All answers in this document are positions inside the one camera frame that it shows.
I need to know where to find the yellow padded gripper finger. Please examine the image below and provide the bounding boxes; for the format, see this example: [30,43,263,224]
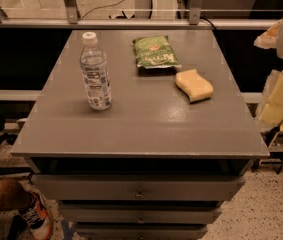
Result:
[256,70,283,126]
[254,21,281,49]

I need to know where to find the clear plastic water bottle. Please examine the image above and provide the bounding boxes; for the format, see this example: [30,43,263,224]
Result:
[80,32,112,111]

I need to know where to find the yellow sponge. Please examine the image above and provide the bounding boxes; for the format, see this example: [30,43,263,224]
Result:
[175,69,214,103]

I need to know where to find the green chip bag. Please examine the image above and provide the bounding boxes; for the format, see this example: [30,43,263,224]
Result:
[133,35,181,69]

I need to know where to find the grey drawer cabinet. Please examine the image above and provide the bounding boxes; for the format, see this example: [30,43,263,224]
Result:
[10,29,271,240]

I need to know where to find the top drawer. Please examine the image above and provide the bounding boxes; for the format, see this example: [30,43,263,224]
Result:
[32,175,245,201]

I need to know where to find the drawer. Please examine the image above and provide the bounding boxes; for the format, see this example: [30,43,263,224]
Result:
[32,175,245,201]
[76,224,207,240]
[59,203,222,224]

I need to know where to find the middle drawer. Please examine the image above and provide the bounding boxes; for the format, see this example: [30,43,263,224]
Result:
[59,203,222,224]

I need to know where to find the bottom drawer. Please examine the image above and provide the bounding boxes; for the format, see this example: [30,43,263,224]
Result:
[76,224,207,240]

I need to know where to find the orange white sneaker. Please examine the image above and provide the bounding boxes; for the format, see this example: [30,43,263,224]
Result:
[19,192,53,240]

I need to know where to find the person's bare leg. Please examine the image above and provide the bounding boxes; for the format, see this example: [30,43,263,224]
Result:
[0,178,32,212]

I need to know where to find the cable on floor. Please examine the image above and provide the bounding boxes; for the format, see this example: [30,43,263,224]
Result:
[80,0,162,20]

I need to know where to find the metal railing frame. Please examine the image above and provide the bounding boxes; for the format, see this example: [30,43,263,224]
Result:
[0,0,283,30]

